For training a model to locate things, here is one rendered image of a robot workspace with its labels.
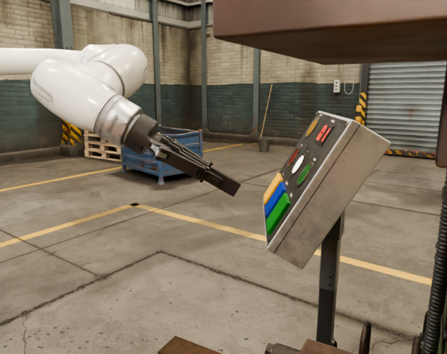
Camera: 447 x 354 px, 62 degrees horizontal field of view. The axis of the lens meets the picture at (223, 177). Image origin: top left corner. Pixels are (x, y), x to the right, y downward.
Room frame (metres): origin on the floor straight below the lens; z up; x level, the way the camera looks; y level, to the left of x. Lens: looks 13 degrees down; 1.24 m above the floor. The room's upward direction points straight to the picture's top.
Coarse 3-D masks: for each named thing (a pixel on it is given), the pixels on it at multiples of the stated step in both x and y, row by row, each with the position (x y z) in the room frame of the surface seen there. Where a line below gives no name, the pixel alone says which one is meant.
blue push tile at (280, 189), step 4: (280, 184) 0.83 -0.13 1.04; (284, 184) 0.83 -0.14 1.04; (276, 188) 0.85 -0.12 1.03; (280, 188) 0.80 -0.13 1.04; (284, 188) 0.79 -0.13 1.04; (276, 192) 0.82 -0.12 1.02; (280, 192) 0.78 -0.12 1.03; (284, 192) 0.78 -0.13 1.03; (272, 196) 0.84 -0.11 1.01; (276, 196) 0.80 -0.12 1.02; (280, 196) 0.78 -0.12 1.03; (268, 200) 0.85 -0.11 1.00; (272, 200) 0.81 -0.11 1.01; (276, 200) 0.78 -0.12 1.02; (268, 204) 0.82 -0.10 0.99; (272, 204) 0.79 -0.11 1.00; (268, 208) 0.80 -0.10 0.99; (272, 208) 0.78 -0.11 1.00; (268, 212) 0.78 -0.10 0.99
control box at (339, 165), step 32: (320, 128) 0.82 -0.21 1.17; (352, 128) 0.64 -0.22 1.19; (288, 160) 0.95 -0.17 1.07; (320, 160) 0.66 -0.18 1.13; (352, 160) 0.64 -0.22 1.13; (288, 192) 0.75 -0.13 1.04; (320, 192) 0.64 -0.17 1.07; (352, 192) 0.64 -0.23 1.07; (288, 224) 0.64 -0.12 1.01; (320, 224) 0.64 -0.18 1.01; (288, 256) 0.64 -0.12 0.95
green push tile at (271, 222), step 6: (282, 198) 0.73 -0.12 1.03; (288, 198) 0.71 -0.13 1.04; (276, 204) 0.75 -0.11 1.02; (282, 204) 0.70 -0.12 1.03; (288, 204) 0.68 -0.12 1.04; (276, 210) 0.72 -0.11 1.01; (282, 210) 0.68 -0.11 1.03; (270, 216) 0.74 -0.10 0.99; (276, 216) 0.69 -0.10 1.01; (282, 216) 0.68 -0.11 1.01; (270, 222) 0.71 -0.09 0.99; (276, 222) 0.68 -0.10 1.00; (270, 228) 0.68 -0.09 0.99; (270, 234) 0.68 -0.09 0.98
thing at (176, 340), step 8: (176, 336) 0.31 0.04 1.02; (168, 344) 0.30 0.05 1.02; (176, 344) 0.30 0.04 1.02; (184, 344) 0.30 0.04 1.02; (192, 344) 0.30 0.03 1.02; (160, 352) 0.29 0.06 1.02; (168, 352) 0.29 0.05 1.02; (176, 352) 0.29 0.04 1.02; (184, 352) 0.29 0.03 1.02; (192, 352) 0.29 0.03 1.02; (200, 352) 0.29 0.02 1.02; (208, 352) 0.29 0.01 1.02; (216, 352) 0.29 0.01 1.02
